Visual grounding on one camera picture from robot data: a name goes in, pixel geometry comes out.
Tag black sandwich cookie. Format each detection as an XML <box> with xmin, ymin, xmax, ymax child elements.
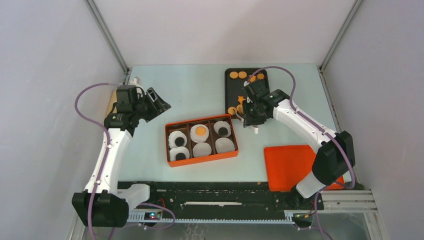
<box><xmin>175</xmin><ymin>152</ymin><xmax>187</xmax><ymax>161</ymax></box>
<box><xmin>218</xmin><ymin>127</ymin><xmax>229</xmax><ymax>138</ymax></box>
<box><xmin>174</xmin><ymin>136</ymin><xmax>186</xmax><ymax>147</ymax></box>

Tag small flower orange cookie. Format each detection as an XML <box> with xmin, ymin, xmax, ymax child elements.
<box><xmin>256</xmin><ymin>73</ymin><xmax>265</xmax><ymax>80</ymax></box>

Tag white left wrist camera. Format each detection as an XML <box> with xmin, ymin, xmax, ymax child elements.
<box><xmin>128</xmin><ymin>76</ymin><xmax>145</xmax><ymax>98</ymax></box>

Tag black cookie tray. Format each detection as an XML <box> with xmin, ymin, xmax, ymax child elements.
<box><xmin>224</xmin><ymin>67</ymin><xmax>270</xmax><ymax>120</ymax></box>

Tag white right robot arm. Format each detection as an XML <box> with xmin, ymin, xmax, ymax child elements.
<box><xmin>242</xmin><ymin>80</ymin><xmax>356</xmax><ymax>209</ymax></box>

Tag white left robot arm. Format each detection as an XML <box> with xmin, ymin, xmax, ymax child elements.
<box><xmin>71</xmin><ymin>83</ymin><xmax>171</xmax><ymax>228</ymax></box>

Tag orange cookie box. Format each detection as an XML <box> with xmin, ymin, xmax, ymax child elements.
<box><xmin>165</xmin><ymin>114</ymin><xmax>239</xmax><ymax>168</ymax></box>

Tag round orange cookie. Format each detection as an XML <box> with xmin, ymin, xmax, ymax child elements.
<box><xmin>229</xmin><ymin>71</ymin><xmax>239</xmax><ymax>79</ymax></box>
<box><xmin>236</xmin><ymin>104</ymin><xmax>244</xmax><ymax>115</ymax></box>
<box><xmin>238</xmin><ymin>71</ymin><xmax>248</xmax><ymax>79</ymax></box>
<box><xmin>195</xmin><ymin>126</ymin><xmax>206</xmax><ymax>136</ymax></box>
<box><xmin>227</xmin><ymin>106</ymin><xmax>238</xmax><ymax>116</ymax></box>

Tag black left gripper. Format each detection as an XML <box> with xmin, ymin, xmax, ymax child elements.
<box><xmin>132</xmin><ymin>87</ymin><xmax>171</xmax><ymax>123</ymax></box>

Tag orange box lid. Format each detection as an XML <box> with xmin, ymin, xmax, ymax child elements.
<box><xmin>263</xmin><ymin>145</ymin><xmax>325</xmax><ymax>198</ymax></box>

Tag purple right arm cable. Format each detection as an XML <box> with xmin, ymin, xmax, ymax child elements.
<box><xmin>246</xmin><ymin>66</ymin><xmax>357</xmax><ymax>240</ymax></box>

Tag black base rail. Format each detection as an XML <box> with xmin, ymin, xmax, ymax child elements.
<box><xmin>127</xmin><ymin>181</ymin><xmax>324</xmax><ymax>223</ymax></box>

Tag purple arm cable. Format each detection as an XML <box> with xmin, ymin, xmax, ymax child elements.
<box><xmin>74</xmin><ymin>82</ymin><xmax>176</xmax><ymax>240</ymax></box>
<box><xmin>246</xmin><ymin>66</ymin><xmax>357</xmax><ymax>240</ymax></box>

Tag white paper cup liner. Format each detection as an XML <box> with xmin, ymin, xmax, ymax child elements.
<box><xmin>168</xmin><ymin>130</ymin><xmax>187</xmax><ymax>149</ymax></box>
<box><xmin>192</xmin><ymin>142</ymin><xmax>212</xmax><ymax>158</ymax></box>
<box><xmin>190</xmin><ymin>124</ymin><xmax>209</xmax><ymax>143</ymax></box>
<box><xmin>213</xmin><ymin>120</ymin><xmax>232</xmax><ymax>138</ymax></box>
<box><xmin>215</xmin><ymin>137</ymin><xmax>236</xmax><ymax>154</ymax></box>
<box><xmin>169</xmin><ymin>146</ymin><xmax>190</xmax><ymax>162</ymax></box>

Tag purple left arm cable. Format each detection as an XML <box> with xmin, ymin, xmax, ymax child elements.
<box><xmin>74</xmin><ymin>82</ymin><xmax>176</xmax><ymax>240</ymax></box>

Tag star orange cookie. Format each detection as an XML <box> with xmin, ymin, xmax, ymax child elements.
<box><xmin>237</xmin><ymin>96</ymin><xmax>246</xmax><ymax>104</ymax></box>

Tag yellow cloth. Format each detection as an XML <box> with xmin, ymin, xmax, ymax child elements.
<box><xmin>105</xmin><ymin>89</ymin><xmax>117</xmax><ymax>116</ymax></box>

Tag metal tongs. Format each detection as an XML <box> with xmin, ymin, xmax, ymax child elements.
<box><xmin>234</xmin><ymin>104</ymin><xmax>259</xmax><ymax>134</ymax></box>

